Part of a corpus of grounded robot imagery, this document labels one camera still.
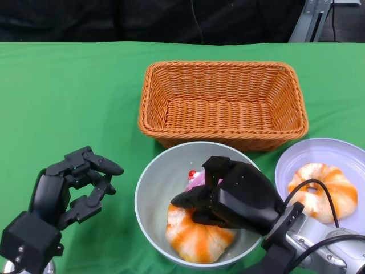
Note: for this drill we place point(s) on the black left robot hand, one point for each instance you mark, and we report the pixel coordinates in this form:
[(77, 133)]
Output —
[(50, 194)]

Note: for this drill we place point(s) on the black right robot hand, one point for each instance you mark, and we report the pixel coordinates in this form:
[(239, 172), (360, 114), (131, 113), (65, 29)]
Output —
[(245, 197)]

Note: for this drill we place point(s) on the grey bowl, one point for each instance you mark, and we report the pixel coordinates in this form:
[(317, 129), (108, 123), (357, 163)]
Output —
[(159, 171)]

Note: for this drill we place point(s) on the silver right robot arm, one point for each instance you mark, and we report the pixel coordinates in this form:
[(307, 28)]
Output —
[(313, 245)]

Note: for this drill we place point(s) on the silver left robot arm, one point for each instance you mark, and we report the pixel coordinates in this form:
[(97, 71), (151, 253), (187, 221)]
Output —
[(50, 268)]

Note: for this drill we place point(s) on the pink and chocolate cake slice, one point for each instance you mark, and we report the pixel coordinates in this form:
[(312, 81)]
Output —
[(195, 182)]

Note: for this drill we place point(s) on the orange wicker basket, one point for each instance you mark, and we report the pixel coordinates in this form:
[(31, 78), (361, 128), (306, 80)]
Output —
[(216, 120)]

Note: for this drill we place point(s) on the lavender plate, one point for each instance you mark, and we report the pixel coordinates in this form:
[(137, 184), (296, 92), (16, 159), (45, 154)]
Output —
[(313, 151)]

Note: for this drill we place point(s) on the green tablecloth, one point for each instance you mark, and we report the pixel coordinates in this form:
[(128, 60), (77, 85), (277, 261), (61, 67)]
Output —
[(71, 85)]

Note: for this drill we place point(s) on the black backdrop curtain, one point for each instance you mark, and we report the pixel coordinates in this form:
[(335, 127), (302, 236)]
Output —
[(85, 20)]

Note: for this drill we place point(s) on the grey metal stand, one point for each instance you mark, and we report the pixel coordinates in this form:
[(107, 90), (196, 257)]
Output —
[(305, 25)]

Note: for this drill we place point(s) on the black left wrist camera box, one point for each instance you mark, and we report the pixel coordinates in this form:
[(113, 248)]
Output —
[(31, 239)]

